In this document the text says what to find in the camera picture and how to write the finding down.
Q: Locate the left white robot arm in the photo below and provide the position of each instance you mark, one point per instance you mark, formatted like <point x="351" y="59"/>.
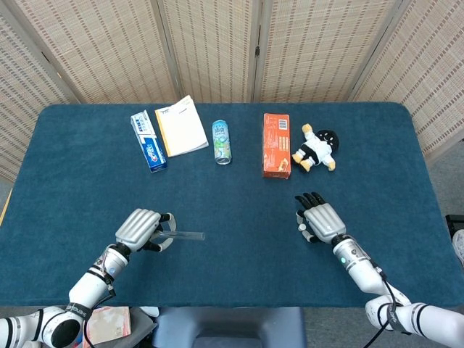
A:
<point x="87" y="286"/>

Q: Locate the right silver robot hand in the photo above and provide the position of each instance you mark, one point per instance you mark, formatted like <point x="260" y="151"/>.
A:
<point x="324" y="221"/>

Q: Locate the black box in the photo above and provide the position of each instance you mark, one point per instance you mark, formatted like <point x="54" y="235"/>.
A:
<point x="455" y="221"/>

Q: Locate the black screen hinge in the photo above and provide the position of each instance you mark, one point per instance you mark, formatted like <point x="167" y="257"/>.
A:
<point x="257" y="50"/>

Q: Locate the white sneaker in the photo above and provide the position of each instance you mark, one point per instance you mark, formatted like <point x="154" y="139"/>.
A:
<point x="459" y="246"/>

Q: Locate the light blue drink can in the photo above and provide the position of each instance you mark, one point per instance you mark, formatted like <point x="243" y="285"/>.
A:
<point x="221" y="143"/>

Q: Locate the grey bag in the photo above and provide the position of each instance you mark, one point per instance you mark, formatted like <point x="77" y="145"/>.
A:
<point x="141" y="330"/>

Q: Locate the clear glass test tube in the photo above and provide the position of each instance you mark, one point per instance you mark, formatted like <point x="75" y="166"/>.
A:
<point x="188" y="236"/>

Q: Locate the dark blue tablecloth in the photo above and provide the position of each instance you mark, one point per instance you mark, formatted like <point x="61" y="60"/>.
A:
<point x="232" y="275"/>

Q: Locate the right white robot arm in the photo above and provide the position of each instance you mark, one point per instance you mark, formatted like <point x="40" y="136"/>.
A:
<point x="362" y="272"/>

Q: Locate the white notepad yellow spine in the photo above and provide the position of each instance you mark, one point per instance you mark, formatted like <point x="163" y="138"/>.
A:
<point x="183" y="128"/>

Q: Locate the plush doll black hair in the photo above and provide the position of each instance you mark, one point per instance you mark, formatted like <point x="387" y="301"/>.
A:
<point x="317" y="148"/>

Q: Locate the pink beige packet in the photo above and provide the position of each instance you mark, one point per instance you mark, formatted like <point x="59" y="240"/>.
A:
<point x="110" y="324"/>

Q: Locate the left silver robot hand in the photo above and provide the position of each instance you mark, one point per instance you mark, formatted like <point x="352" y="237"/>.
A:
<point x="137" y="228"/>

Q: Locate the woven bamboo screen panel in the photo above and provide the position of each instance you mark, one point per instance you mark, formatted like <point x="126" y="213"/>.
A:
<point x="319" y="47"/>
<point x="21" y="90"/>
<point x="212" y="47"/>
<point x="424" y="72"/>
<point x="105" y="47"/>

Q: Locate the blue white toothpaste box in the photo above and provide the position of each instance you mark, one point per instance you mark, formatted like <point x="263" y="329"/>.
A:
<point x="150" y="148"/>

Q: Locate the small white object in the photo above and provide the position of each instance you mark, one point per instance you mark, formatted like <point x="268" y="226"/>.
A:
<point x="150" y="311"/>

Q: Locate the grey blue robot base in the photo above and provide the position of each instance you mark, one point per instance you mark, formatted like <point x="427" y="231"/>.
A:
<point x="232" y="326"/>

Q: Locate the orange carton box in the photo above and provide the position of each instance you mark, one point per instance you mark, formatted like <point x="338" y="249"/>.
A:
<point x="276" y="148"/>

